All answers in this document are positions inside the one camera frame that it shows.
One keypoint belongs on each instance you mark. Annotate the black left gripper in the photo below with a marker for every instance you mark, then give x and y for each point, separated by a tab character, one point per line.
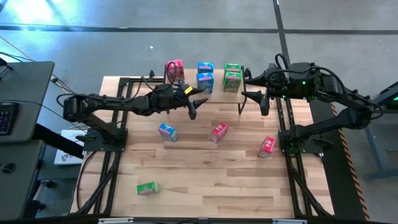
168	99

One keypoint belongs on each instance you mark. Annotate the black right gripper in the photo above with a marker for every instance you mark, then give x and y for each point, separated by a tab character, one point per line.
295	82

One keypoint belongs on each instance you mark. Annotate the blue Rice Krispies cereal box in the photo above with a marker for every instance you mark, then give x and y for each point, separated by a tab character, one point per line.
168	132
205	83
205	66

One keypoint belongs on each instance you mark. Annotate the green Apple Jacks cereal box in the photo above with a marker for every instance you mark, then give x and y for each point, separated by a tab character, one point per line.
232	82
233	67
148	188

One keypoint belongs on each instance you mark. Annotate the red Froot Loops cereal box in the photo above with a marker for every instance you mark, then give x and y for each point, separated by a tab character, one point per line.
219	132
178	67
266	146

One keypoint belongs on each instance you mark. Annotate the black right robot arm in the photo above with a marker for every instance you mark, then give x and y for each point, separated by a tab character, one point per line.
348	96

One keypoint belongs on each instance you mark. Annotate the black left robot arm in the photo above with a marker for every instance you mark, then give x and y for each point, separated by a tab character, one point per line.
109	101

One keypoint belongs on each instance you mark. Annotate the yellow tag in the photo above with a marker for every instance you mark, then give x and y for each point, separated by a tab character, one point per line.
188	90

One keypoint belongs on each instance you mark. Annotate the black hazard striped floor mat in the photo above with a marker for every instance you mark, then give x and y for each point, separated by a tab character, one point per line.
339	186

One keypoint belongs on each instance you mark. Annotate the green lit device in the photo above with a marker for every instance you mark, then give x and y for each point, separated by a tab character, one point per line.
393	104

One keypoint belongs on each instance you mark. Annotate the grey metal stand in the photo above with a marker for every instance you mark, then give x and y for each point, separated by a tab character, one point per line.
377	155

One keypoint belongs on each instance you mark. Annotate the white printed box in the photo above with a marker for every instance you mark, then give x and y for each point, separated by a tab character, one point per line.
66	155

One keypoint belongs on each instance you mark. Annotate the black desk support beam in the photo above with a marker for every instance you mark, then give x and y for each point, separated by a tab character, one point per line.
53	138

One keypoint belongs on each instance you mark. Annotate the grey desk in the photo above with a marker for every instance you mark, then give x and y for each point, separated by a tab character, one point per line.
25	84
18	193

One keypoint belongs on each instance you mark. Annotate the black keyboard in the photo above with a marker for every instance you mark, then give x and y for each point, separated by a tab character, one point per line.
7	118

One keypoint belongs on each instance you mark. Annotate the black computer mouse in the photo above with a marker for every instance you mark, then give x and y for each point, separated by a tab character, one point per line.
9	168

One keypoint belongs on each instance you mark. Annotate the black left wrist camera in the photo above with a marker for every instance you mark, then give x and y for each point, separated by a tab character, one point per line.
192	113

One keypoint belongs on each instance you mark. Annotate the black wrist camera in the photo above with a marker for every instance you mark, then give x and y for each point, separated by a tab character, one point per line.
192	113
265	107

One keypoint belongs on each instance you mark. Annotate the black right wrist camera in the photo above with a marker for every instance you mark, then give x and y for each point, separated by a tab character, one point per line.
265	107

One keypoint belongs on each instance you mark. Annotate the black metal rig frame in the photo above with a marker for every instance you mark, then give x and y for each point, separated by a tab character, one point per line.
124	81

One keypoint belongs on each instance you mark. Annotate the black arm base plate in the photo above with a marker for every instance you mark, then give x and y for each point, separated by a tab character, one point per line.
93	145
314	146

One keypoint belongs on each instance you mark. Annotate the white bracket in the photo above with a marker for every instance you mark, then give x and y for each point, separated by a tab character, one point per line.
115	221
289	221

